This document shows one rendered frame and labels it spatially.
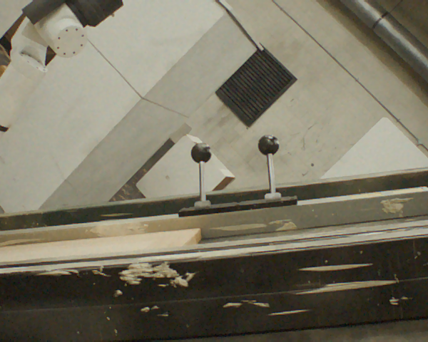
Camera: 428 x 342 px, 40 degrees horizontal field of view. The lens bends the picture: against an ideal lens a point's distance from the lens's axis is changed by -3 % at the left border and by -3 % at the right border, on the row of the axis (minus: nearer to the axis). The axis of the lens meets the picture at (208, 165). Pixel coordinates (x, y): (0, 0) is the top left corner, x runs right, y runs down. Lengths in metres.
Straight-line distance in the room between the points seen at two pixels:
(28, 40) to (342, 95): 7.97
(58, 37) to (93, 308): 0.62
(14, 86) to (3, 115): 0.06
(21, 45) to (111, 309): 0.70
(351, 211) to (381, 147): 3.45
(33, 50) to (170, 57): 2.08
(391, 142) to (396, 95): 4.53
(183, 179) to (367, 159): 2.11
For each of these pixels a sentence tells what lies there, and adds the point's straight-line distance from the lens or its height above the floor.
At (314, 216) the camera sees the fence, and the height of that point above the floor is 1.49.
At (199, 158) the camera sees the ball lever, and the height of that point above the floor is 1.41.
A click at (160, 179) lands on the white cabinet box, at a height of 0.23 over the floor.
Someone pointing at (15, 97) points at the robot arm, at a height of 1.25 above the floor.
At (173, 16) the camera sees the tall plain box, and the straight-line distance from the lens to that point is 3.26.
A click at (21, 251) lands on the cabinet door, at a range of 1.06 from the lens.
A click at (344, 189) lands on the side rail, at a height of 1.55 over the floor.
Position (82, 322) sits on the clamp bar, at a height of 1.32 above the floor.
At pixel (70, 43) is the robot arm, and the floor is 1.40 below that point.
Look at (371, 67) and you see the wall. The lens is 9.02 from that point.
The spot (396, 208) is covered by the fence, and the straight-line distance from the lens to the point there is 1.01.
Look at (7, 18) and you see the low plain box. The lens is 4.80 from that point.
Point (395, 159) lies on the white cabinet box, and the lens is 4.44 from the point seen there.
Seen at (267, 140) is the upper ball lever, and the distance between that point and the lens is 1.05.
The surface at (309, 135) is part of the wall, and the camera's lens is 8.92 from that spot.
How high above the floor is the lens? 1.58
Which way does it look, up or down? 9 degrees down
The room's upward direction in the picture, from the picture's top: 45 degrees clockwise
